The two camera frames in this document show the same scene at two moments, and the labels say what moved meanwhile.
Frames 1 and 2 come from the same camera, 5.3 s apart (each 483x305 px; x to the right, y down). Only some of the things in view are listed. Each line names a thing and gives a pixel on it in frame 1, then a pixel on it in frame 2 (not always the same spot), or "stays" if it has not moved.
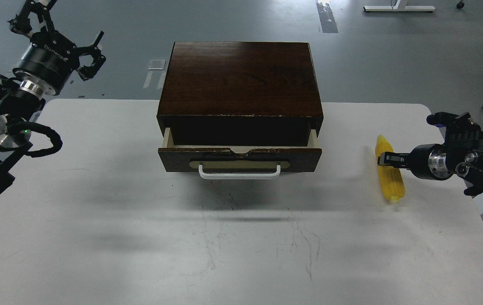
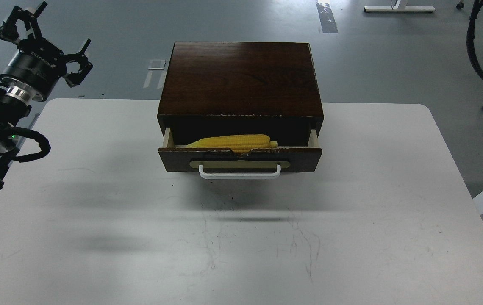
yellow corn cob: x=391 y=178 to x=239 y=143
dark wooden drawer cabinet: x=240 y=93 stays
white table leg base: x=399 y=6 stays
